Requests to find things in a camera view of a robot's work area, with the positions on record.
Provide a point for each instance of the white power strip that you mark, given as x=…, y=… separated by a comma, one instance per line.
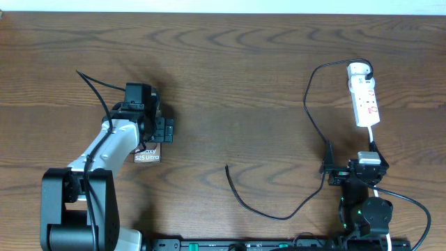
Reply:
x=365, y=105

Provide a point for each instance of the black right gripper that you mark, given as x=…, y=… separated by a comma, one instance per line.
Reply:
x=341, y=173

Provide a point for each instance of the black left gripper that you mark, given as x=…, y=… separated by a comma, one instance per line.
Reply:
x=164, y=130

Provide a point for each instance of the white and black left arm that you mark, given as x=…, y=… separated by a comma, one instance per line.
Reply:
x=79, y=209

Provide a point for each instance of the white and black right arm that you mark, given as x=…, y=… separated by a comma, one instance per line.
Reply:
x=363, y=216

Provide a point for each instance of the white USB wall charger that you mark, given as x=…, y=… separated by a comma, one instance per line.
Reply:
x=358, y=69

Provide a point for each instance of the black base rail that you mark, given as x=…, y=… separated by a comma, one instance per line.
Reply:
x=171, y=244

